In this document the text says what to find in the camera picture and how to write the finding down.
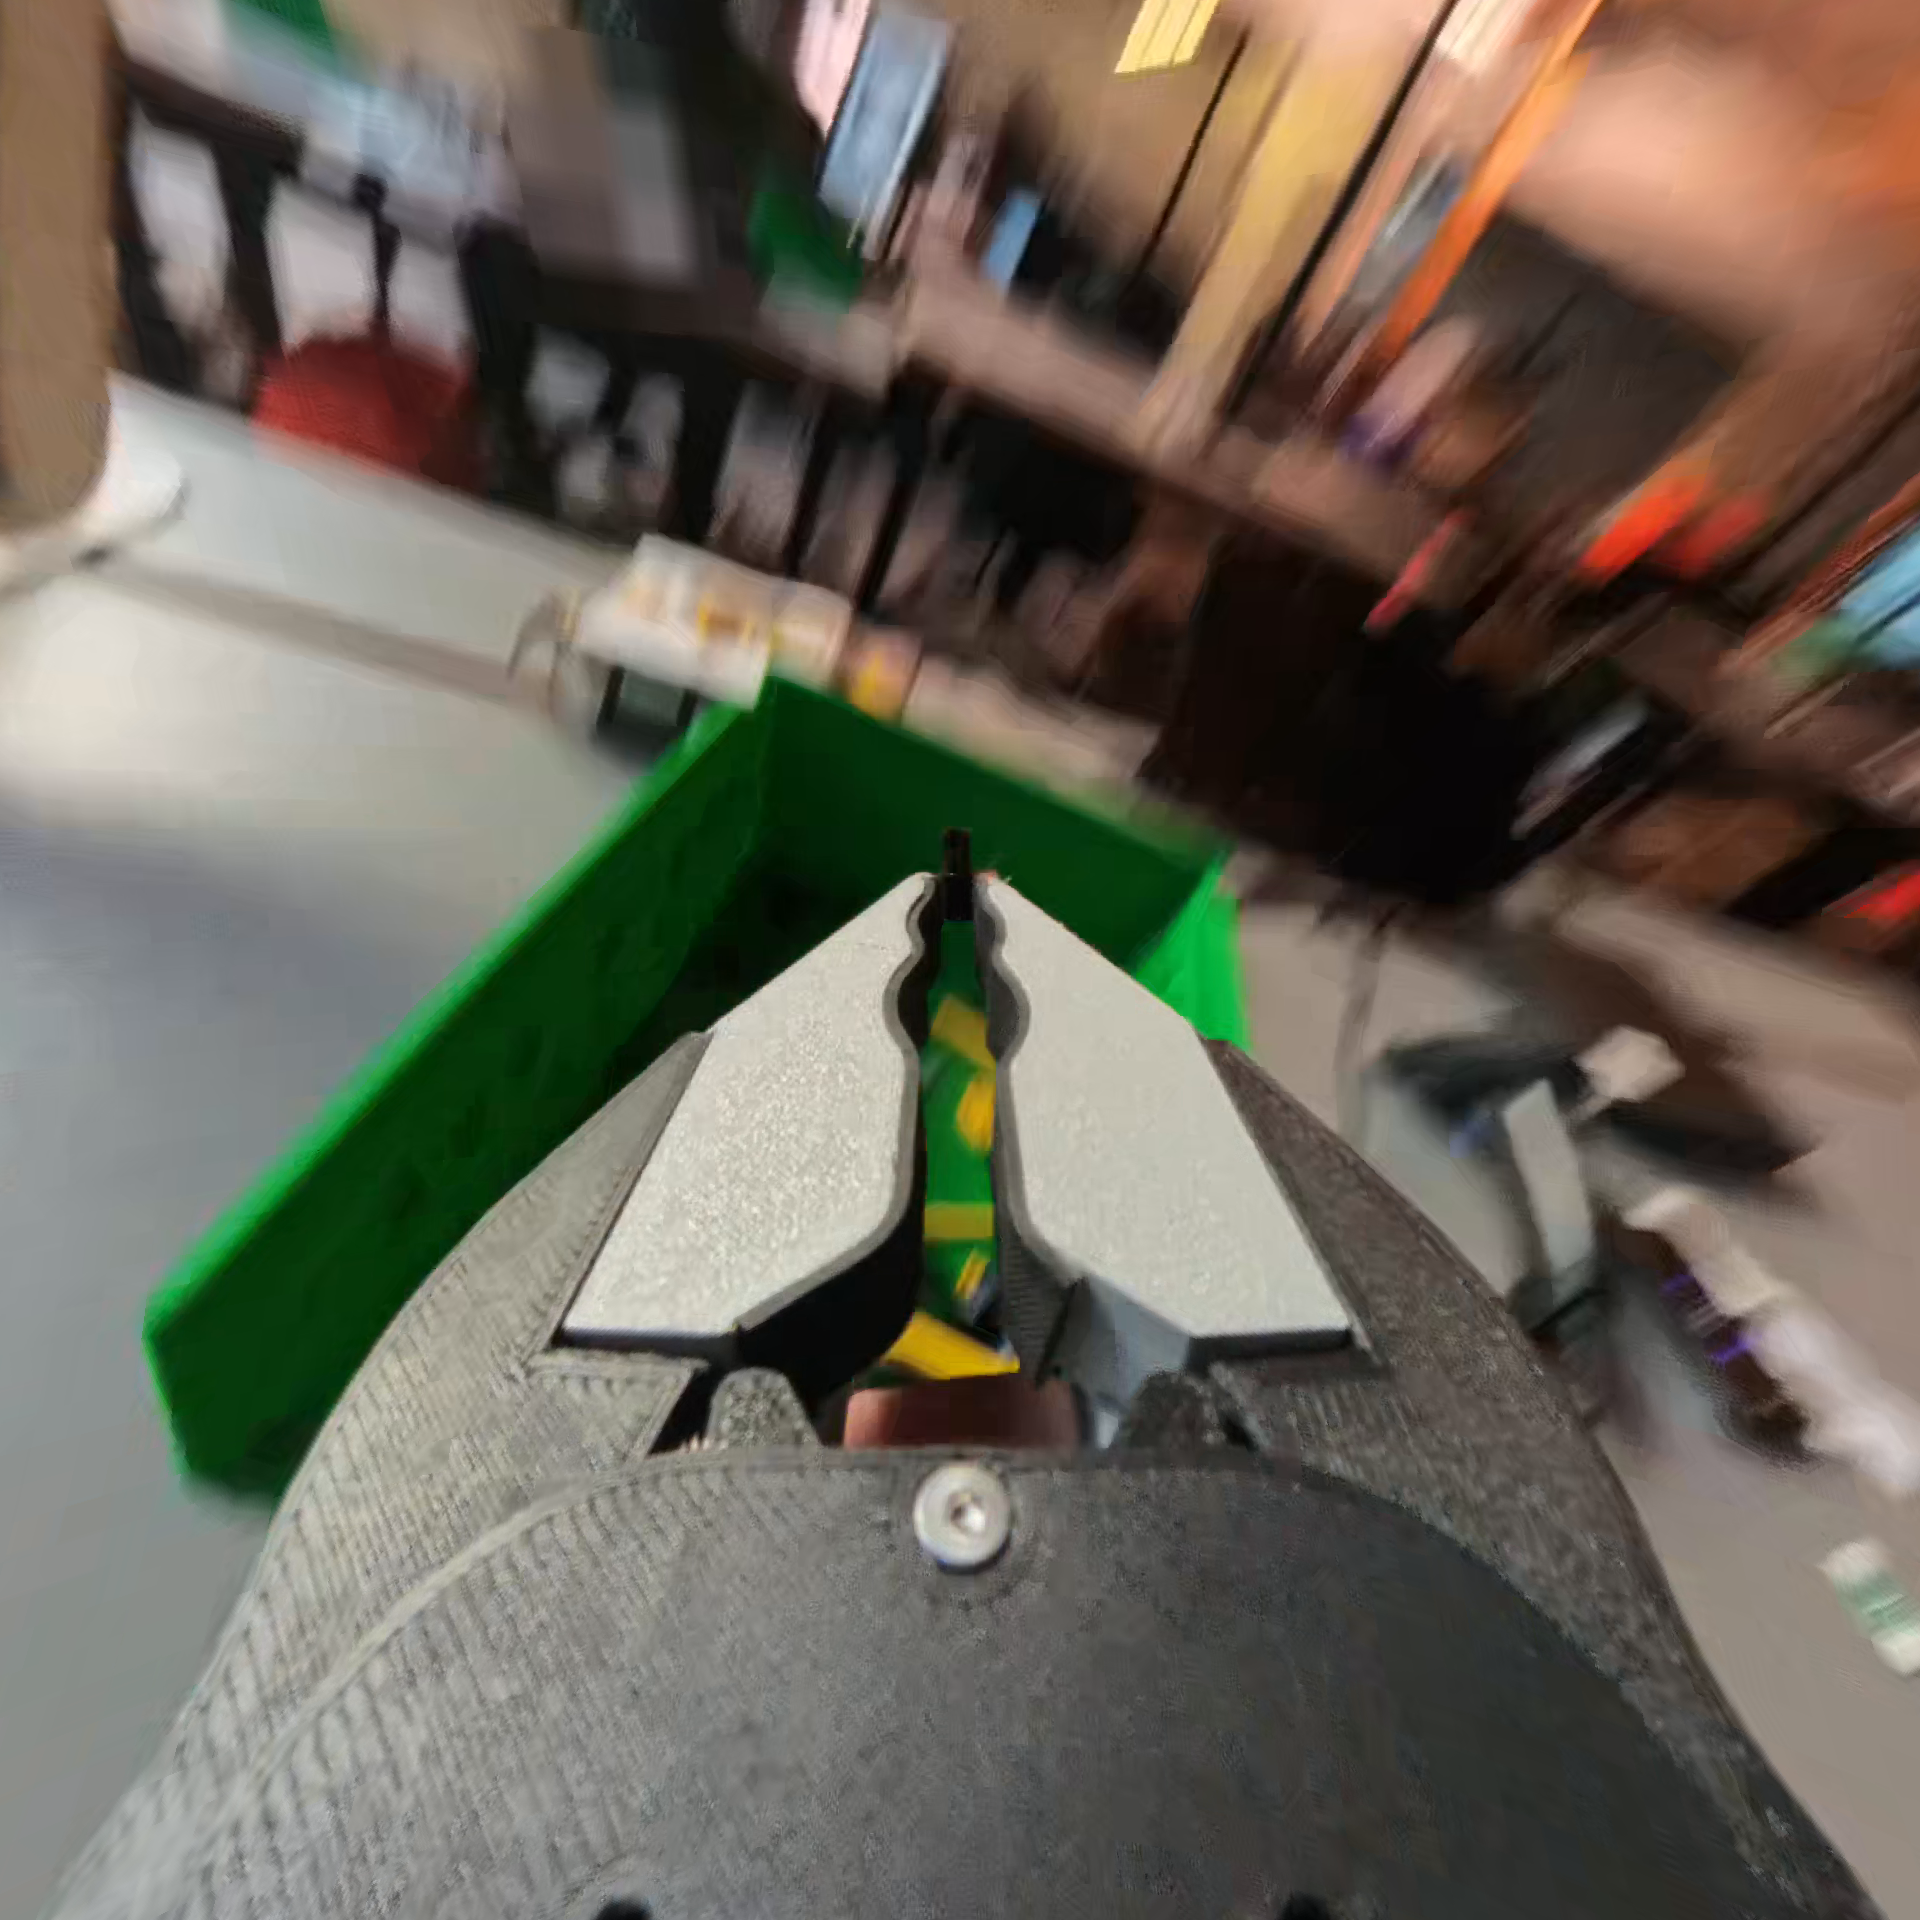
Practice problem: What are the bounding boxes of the tan post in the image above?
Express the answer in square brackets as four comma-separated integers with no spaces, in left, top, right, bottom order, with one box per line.
[0,0,190,597]

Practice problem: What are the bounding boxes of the grey tool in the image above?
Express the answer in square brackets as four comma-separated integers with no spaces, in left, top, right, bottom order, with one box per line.
[1386,1026,1809,1337]

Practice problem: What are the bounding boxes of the red round object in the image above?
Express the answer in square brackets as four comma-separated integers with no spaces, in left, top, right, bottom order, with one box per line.
[251,335,486,485]

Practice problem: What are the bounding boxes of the green plastic bin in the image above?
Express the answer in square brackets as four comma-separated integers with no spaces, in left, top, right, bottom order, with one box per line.
[141,674,1252,1502]

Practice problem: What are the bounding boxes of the white box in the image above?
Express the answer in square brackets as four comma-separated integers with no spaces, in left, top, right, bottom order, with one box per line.
[575,536,851,709]

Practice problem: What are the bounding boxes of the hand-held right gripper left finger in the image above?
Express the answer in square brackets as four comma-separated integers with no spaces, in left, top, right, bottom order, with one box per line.
[558,871,944,1410]

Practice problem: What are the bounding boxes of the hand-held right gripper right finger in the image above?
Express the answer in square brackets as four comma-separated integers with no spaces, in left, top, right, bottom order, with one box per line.
[976,874,1364,1447]

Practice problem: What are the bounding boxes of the pile of lego pieces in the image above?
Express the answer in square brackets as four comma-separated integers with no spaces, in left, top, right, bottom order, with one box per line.
[861,960,1040,1384]

